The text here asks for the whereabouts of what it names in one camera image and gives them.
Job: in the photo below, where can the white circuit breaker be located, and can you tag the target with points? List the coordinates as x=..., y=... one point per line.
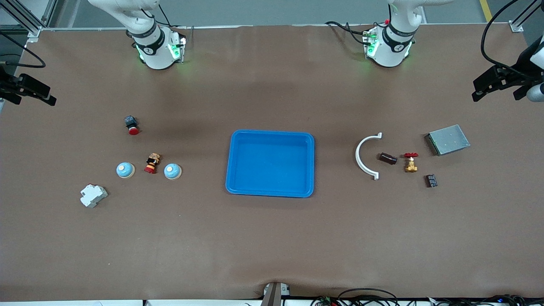
x=93, y=195

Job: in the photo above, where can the scratched blue call bell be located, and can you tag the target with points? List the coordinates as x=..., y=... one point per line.
x=172, y=171

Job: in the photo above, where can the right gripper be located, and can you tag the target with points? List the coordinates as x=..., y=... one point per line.
x=7, y=85

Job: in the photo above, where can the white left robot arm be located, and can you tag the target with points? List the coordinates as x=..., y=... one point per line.
x=393, y=42

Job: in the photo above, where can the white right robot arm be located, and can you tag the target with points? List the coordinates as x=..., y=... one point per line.
x=153, y=46

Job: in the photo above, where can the glossy blue call bell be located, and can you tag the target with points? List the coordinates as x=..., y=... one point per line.
x=125, y=170

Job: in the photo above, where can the red button yellow collar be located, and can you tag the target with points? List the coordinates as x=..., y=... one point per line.
x=151, y=164

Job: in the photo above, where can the aluminium frame profile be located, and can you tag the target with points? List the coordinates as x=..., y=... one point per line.
x=520, y=19
x=29, y=23

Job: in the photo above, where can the blue plastic tray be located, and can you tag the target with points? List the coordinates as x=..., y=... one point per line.
x=272, y=163

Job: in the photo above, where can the red button black body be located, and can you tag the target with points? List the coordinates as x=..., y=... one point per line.
x=131, y=124

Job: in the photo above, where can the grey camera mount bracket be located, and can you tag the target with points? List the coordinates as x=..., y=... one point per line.
x=275, y=294

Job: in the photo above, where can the grey metal box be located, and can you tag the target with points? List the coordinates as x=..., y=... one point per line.
x=448, y=139

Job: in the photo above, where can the dark brown cylindrical capacitor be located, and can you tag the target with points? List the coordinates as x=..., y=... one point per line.
x=388, y=158

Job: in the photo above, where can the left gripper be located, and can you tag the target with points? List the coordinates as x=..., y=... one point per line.
x=515, y=74

